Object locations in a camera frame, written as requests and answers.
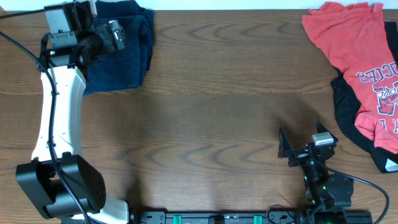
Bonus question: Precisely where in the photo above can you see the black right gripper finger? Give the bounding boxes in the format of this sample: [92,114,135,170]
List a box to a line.
[278,128,292,158]
[316,120,338,143]

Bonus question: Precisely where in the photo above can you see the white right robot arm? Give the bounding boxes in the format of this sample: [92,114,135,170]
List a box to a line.
[278,121,354,223]

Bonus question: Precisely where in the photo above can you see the red printed t-shirt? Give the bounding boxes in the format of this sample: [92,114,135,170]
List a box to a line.
[302,2,397,154]

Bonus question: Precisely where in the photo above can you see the black garment under red shirt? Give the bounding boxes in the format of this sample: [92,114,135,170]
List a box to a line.
[330,21,398,174]

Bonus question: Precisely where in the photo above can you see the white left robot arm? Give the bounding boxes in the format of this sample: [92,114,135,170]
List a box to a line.
[16,20,129,223]

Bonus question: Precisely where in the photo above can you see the blue denim shorts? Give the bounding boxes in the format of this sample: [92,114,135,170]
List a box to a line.
[84,15,154,95]

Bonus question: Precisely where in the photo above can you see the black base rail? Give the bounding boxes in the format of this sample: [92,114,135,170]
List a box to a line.
[129,205,373,224]

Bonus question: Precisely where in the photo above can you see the folded navy garment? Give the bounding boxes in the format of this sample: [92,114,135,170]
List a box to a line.
[88,1,154,81]

